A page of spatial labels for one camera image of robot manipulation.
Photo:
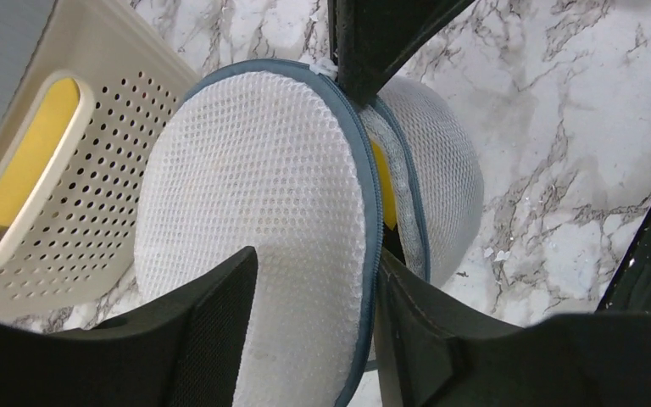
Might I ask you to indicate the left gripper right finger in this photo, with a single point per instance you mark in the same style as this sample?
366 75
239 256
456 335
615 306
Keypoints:
433 350

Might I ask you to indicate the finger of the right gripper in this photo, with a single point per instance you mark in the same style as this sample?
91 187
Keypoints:
371 40

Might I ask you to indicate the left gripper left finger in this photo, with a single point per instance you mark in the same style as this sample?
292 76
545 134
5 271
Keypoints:
182 349

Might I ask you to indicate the yellow bra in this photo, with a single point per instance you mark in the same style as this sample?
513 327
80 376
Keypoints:
390 217

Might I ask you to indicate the cream laundry basket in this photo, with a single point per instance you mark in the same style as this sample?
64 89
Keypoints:
73 238

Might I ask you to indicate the yellow garment in basket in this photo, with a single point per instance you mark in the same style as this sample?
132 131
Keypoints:
36 148

